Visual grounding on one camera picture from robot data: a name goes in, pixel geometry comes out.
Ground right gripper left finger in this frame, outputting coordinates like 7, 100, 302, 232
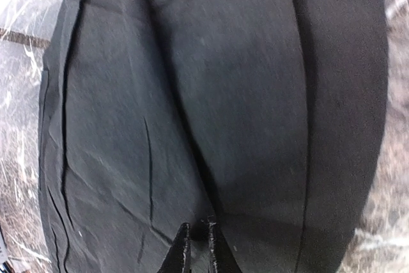
158, 222, 191, 273

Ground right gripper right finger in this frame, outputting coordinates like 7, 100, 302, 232
206, 215, 242, 273

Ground black long sleeve shirt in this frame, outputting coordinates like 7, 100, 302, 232
38, 0, 388, 272

